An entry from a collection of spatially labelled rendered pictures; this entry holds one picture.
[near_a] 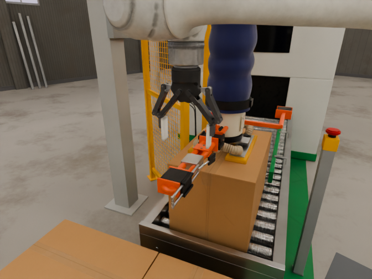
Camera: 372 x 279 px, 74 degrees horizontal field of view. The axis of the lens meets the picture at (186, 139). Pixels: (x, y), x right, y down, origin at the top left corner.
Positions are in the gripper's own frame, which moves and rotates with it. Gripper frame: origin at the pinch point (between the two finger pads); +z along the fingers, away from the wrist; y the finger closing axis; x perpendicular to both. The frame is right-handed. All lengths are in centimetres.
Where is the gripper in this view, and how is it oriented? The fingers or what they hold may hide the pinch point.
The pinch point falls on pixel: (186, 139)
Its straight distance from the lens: 70.4
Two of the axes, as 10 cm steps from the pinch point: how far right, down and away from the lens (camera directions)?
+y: -9.2, -1.5, 3.5
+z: 0.0, 9.2, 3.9
